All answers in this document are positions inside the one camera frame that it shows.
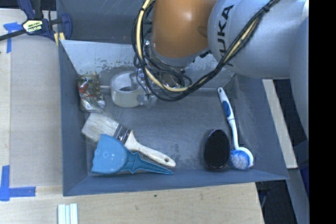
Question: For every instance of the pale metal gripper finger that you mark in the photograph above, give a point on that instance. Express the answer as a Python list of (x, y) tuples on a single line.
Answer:
[(143, 81), (147, 101)]

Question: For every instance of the white tape roll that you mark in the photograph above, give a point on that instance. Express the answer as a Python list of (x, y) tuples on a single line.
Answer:
[(123, 98)]

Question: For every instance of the grey metal bin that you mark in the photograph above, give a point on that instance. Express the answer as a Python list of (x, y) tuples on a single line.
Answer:
[(170, 123)]

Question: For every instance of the crumpled shiny foil packet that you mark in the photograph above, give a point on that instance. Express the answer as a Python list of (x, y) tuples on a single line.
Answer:
[(89, 94)]

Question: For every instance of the blue plastic scraper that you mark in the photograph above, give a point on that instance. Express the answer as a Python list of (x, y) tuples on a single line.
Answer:
[(110, 156)]

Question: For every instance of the blue and white dish brush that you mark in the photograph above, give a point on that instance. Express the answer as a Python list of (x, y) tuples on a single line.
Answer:
[(229, 115)]

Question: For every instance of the black oval brush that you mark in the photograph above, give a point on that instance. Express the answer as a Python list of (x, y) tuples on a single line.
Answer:
[(216, 149)]

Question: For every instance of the pale wood board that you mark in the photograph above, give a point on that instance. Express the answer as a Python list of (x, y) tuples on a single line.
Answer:
[(34, 112)]

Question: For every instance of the black cylinder on white bracket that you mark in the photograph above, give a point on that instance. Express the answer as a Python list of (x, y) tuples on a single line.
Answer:
[(202, 55)]

